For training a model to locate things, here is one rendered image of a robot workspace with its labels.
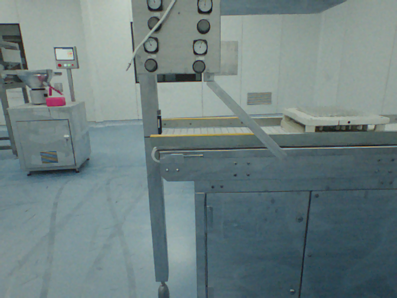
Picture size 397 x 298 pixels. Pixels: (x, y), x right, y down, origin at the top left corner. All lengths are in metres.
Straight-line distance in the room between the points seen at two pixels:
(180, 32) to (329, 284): 1.01
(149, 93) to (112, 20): 4.92
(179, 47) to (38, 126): 2.71
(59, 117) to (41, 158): 0.51
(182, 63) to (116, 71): 5.17
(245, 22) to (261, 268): 5.45
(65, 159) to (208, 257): 2.52
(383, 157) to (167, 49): 0.70
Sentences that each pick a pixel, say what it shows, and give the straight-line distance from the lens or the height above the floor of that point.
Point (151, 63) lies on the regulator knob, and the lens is 0.71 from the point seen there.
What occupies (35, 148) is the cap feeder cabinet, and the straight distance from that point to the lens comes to 3.39.
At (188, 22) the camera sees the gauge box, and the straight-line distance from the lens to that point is 0.74.
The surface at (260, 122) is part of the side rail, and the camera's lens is 1.08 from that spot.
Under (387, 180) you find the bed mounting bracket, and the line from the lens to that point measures 1.07.
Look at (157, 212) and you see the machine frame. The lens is 1.22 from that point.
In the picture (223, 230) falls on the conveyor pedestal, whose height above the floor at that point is 0.57.
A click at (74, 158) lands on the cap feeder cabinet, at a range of 3.29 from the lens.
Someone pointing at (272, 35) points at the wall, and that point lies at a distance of 6.28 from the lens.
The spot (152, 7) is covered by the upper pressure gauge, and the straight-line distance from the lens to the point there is 0.74.
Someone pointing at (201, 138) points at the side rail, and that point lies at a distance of 0.78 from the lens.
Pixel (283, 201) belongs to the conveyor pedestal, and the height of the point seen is 0.68.
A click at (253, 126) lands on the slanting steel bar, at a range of 0.72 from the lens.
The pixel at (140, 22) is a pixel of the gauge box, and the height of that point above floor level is 1.22.
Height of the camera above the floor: 1.11
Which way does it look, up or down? 16 degrees down
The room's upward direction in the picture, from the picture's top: 1 degrees counter-clockwise
